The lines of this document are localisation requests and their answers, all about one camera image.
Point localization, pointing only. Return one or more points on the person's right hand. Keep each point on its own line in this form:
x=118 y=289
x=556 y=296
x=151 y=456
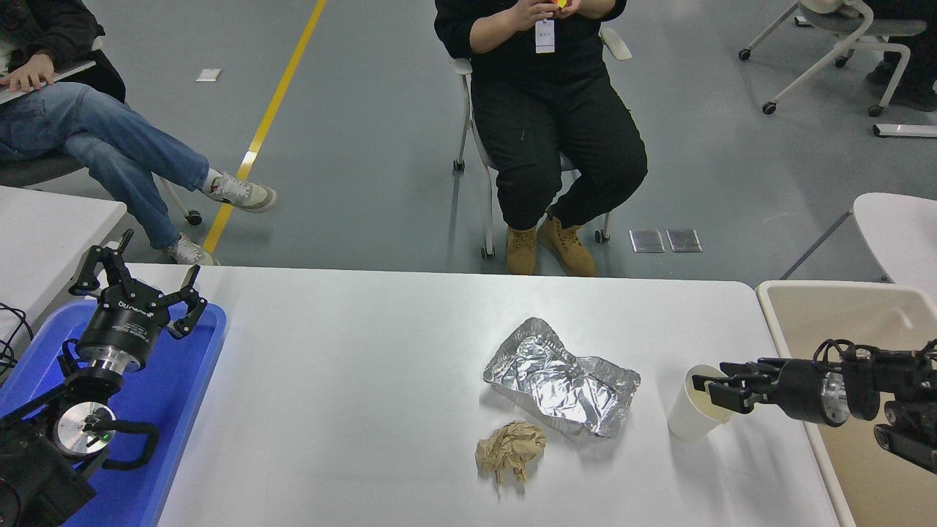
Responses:
x=534 y=13

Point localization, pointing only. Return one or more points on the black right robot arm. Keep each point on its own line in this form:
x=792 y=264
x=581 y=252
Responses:
x=908 y=380

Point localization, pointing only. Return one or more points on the person's left hand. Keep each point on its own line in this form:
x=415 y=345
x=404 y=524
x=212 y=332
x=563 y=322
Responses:
x=31 y=75
x=578 y=7

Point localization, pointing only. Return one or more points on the crumpled tan paper ball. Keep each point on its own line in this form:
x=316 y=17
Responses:
x=512 y=448

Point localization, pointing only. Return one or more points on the white paper cup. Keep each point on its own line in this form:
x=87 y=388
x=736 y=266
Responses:
x=688 y=421

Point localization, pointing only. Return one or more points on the white id badge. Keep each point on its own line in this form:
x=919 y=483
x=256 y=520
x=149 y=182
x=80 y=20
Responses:
x=544 y=36

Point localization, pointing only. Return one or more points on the large pale plastic bin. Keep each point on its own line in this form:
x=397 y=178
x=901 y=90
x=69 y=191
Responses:
x=842 y=322

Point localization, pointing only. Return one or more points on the blue plastic tray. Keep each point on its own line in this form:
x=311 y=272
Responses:
x=176 y=395

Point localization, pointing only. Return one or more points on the white side table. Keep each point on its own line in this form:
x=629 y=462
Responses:
x=44 y=241

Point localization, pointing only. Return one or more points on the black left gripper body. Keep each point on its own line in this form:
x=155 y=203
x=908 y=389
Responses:
x=124 y=326

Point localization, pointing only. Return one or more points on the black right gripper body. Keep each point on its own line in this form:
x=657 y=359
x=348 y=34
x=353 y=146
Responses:
x=801 y=391

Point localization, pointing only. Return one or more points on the white rounded table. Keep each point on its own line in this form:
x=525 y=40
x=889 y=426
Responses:
x=900 y=227

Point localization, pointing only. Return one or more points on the white floor bar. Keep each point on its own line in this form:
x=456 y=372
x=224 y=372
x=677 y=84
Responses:
x=908 y=130

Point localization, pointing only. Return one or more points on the person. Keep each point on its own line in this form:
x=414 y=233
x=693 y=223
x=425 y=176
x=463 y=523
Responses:
x=915 y=88
x=556 y=132
x=110 y=139

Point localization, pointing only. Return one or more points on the silver foil tray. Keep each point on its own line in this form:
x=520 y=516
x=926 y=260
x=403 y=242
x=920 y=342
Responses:
x=564 y=388

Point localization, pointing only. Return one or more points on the silver floor outlet cover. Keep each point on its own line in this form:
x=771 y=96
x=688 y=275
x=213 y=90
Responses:
x=684 y=240
x=647 y=241

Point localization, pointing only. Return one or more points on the silver laptop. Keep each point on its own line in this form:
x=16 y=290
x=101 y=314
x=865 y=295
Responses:
x=73 y=73

